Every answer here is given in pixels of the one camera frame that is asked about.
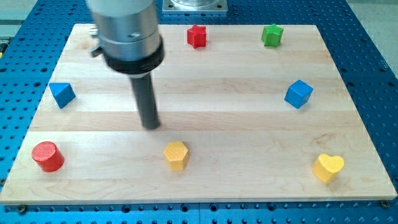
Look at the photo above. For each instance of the board clamp screw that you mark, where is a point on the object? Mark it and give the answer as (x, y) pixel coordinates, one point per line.
(21, 209)
(384, 203)

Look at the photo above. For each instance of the left board clamp screw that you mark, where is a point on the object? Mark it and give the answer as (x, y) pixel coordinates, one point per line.
(21, 209)

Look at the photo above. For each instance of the right board clamp screw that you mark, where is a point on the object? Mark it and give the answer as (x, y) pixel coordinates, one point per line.
(384, 203)

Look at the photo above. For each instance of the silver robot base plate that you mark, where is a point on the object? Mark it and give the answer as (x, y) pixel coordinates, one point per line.
(195, 6)

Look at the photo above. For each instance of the light wooden board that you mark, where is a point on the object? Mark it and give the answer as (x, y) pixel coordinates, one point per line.
(225, 102)

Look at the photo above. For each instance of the yellow heart block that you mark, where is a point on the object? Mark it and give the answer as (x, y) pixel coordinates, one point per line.
(327, 167)

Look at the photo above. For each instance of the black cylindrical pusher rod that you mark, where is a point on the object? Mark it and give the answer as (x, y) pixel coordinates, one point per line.
(145, 100)

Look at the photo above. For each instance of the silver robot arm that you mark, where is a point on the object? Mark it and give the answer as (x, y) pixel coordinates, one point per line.
(129, 40)

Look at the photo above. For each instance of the blue triangular block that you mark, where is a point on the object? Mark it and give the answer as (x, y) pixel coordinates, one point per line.
(62, 93)

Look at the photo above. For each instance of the yellow hexagon block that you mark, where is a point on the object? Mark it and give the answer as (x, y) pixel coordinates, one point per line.
(176, 155)

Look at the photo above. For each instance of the blue cube block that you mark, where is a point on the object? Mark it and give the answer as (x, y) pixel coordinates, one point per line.
(298, 94)

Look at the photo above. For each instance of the red cylinder block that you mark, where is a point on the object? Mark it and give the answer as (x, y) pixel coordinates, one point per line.
(47, 156)

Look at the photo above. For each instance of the red star block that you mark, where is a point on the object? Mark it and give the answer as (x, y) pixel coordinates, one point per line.
(196, 36)

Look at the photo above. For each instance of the green star block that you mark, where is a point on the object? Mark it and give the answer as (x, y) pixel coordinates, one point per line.
(271, 35)

